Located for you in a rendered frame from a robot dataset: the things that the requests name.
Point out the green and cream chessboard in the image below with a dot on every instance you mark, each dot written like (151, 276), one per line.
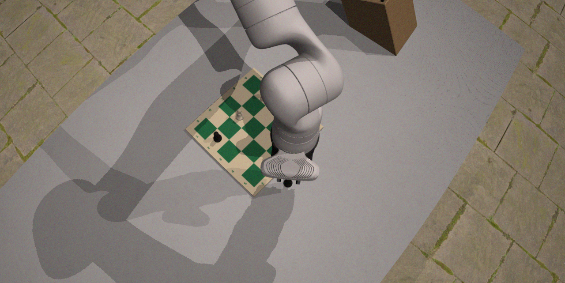
(245, 143)

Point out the white pawn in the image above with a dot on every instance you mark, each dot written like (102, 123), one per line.
(239, 115)

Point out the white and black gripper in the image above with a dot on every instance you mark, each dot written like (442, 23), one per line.
(291, 161)

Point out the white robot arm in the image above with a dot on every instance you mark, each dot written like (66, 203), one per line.
(295, 91)

